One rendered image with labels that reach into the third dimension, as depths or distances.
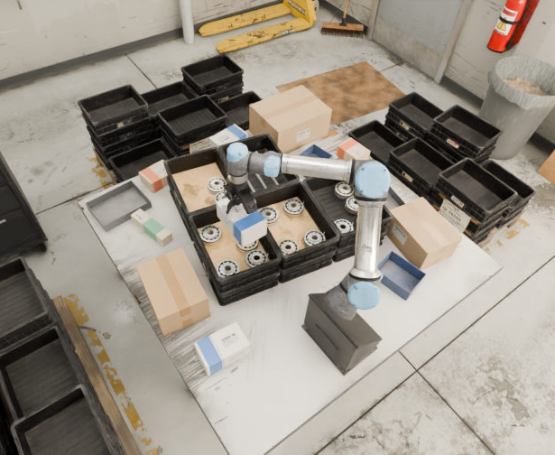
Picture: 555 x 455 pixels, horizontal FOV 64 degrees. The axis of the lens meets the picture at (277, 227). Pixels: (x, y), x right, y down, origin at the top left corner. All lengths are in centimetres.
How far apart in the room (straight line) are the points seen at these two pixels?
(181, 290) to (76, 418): 71
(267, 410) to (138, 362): 111
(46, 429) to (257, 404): 91
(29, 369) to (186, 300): 93
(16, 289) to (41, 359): 39
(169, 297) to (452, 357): 179
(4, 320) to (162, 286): 90
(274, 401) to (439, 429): 117
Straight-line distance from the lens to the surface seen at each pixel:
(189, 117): 337
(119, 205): 253
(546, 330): 338
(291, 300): 211
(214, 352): 190
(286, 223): 221
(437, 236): 230
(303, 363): 199
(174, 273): 202
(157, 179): 252
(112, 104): 359
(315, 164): 171
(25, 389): 251
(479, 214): 298
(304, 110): 276
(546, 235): 390
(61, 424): 226
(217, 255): 208
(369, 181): 156
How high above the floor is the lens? 254
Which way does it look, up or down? 51 degrees down
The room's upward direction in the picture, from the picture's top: 5 degrees clockwise
